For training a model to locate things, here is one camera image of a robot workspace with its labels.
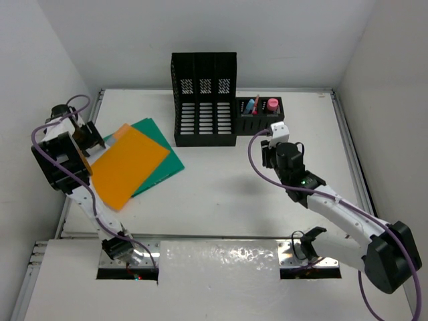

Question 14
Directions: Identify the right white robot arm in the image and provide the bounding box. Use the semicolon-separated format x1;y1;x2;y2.
261;140;422;294

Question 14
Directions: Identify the blue clear glue stick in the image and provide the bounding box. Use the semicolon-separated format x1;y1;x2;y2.
243;99;255;114

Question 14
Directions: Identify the red clear pen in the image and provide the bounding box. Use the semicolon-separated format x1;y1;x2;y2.
251;95;259;115

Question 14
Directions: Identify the orange folder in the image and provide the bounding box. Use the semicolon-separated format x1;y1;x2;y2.
90;122;171;211

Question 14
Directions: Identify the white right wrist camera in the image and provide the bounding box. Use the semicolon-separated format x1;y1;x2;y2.
268;121;290;148

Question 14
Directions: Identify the white front cover board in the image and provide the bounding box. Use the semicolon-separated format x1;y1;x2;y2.
25;239;372;320

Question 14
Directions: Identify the black pen holder box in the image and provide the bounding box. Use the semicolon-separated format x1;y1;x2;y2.
235;96;285;136

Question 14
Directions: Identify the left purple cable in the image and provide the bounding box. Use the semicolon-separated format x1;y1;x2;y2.
31;94;158;272

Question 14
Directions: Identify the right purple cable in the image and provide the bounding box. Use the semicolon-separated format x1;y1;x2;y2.
247;128;423;321

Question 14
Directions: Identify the green folder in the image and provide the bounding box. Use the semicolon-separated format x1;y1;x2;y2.
104;118;185;197

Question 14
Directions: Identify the black mesh file organizer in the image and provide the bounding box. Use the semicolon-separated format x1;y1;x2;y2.
171;52;237;147

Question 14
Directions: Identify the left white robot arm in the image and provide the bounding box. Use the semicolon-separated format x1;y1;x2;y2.
31;104;134;264

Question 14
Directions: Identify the purple cable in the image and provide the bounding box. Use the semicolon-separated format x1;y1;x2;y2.
31;94;158;272
247;128;423;321

